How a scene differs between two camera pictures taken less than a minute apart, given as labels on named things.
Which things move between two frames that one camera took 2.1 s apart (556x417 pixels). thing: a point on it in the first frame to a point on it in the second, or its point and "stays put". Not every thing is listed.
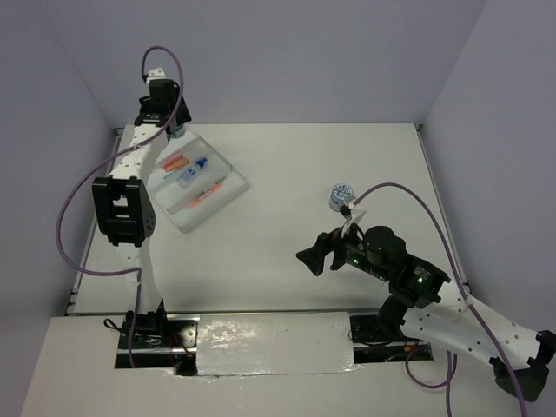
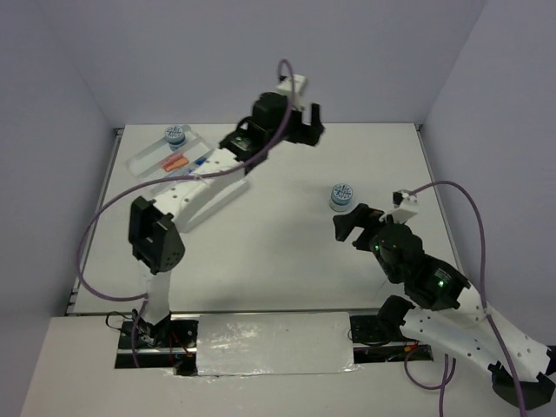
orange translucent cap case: (175, 164) stays put
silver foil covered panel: (274, 343) stays put
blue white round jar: (340, 194) stays put
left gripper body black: (183, 113) to (271, 134)
